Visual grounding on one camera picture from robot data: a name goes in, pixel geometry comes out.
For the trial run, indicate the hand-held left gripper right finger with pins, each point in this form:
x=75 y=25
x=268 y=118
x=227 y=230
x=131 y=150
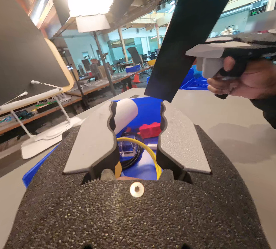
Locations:
x=183 y=145

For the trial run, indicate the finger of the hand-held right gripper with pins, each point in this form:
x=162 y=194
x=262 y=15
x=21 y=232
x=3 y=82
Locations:
x=224 y=39
x=207 y=50

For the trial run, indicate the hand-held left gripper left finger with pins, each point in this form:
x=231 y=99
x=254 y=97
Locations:
x=90 y=145

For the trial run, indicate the blue plastic bin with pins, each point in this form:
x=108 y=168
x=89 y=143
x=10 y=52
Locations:
x=148 y=111

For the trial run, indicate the person's right forearm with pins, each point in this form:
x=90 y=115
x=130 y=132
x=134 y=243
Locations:
x=267 y=111

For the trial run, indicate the person's right hand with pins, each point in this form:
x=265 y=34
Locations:
x=254 y=80

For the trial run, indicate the blue storage bin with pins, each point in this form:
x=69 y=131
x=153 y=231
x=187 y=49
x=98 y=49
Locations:
x=187 y=80
x=200 y=84
x=132 y=68

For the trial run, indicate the red plastic clamp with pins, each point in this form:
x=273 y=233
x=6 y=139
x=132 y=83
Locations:
x=151 y=130

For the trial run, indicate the clear plastic piece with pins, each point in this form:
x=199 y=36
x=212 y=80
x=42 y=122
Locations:
x=127 y=147

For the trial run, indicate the white stand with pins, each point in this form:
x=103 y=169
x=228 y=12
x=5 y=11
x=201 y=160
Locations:
x=43 y=141

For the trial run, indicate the white roll with black caps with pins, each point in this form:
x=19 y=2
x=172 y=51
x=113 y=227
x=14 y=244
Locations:
x=126 y=113

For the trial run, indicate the yellow storage bin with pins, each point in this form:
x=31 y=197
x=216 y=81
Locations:
x=152 y=62

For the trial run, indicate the wooden desk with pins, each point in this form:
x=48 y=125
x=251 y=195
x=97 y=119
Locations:
x=97 y=85

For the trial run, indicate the black freestanding panel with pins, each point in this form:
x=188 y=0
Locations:
x=134 y=55

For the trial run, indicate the orange traffic cone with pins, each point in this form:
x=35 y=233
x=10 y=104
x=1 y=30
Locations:
x=136 y=78

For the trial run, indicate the black pole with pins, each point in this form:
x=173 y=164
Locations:
x=105 y=63

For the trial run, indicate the black board with wooden edge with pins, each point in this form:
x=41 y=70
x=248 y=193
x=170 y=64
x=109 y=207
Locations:
x=25 y=48

